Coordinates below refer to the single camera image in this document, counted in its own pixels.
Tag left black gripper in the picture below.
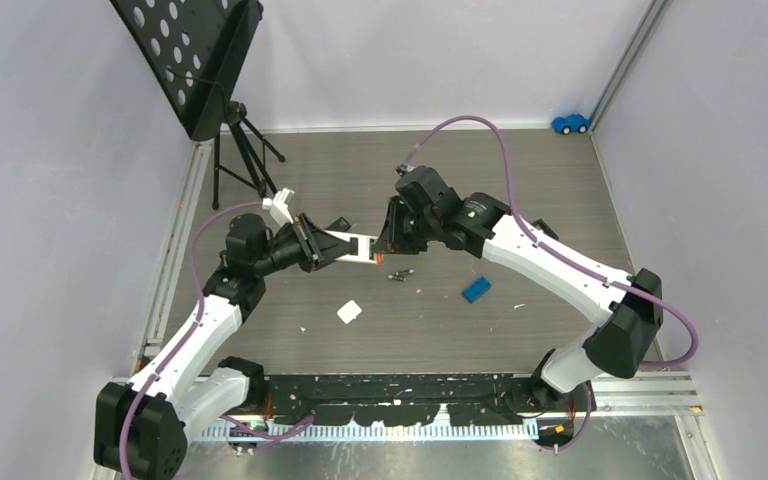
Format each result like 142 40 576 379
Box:
254 213 355 277

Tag white red remote control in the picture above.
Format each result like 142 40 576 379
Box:
327 230 380 265

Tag white battery cover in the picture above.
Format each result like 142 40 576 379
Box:
337 300 363 325

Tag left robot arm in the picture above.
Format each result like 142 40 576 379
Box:
93 213 364 479

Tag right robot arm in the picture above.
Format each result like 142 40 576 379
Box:
374 166 663 411

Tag black remote control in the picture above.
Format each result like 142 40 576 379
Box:
328 217 351 232

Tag blue toy brick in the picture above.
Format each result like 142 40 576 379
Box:
461 276 492 304

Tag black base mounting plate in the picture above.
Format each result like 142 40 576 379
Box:
228 372 597 429

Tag blue toy car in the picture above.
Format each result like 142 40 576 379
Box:
551 114 590 135

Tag black perforated music stand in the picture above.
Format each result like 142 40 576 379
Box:
111 0 286 209

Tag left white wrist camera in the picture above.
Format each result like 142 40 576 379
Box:
261 188 295 226

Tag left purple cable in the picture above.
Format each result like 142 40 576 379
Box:
118 201 267 480

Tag purple cable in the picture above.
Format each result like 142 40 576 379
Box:
402 115 699 370
118 201 267 480

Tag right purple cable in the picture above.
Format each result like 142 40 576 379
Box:
402 115 699 370

